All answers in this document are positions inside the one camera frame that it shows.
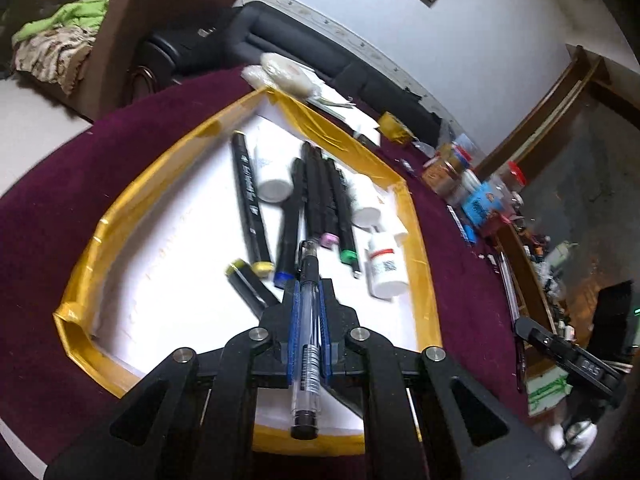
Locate black marker green cap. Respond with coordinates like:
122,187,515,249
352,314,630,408
323,158,361,278

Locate blue ballpoint pen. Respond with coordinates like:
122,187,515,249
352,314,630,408
447,205,477,246

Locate white paper stack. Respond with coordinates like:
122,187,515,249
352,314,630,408
307,84,381,146

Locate black marker pink cap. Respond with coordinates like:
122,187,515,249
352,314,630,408
300,141,337,249

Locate white plastic bag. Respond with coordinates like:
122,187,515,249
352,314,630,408
241,52,319,100

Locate pink insulated flask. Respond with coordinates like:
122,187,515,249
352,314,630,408
480,209,522,238

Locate small jar red blue lid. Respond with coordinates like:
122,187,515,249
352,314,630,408
446,142,472,174

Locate slim black pen blue tip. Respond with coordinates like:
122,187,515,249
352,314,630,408
273,158,305,289

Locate clear jar red lid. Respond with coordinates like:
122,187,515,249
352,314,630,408
495,160,527,193

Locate brown armchair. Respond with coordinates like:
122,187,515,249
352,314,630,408
72,0,236,120

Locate yellow tape roll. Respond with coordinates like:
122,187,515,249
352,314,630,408
378,112,414,145

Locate dark sofa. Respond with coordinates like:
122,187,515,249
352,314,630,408
131,1,442,146

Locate green patterned cloth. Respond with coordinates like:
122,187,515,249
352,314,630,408
11,0,110,96

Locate black marker yellow-green cap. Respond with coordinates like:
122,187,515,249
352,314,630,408
230,131,274,278

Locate white gloved right hand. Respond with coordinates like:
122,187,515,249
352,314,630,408
542,402,604,469

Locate white plastic jar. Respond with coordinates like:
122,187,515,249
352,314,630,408
449,169,482,206

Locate black marker yellow cap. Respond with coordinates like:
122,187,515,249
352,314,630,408
226,259,280,318

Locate clear jar cartoon blue label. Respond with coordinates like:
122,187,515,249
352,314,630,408
462,181,506,229

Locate white squeeze bottle red label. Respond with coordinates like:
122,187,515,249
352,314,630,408
366,229,409,300

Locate yellow-edged white tray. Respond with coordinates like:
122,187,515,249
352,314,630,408
52,84,444,456

